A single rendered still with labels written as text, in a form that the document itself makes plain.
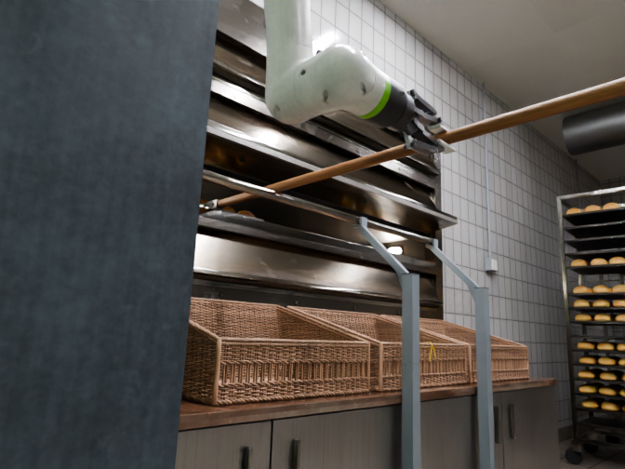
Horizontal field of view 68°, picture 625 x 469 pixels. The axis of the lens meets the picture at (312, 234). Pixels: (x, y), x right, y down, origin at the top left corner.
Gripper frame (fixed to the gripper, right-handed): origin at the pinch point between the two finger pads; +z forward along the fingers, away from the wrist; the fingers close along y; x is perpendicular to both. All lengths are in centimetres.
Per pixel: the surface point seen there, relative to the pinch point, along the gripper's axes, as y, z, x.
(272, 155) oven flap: -19, 12, -77
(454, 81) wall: -126, 174, -89
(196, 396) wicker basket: 61, -27, -51
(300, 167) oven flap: -19, 27, -77
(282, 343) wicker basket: 48, -7, -43
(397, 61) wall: -111, 110, -90
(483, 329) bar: 40, 84, -32
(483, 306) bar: 32, 84, -31
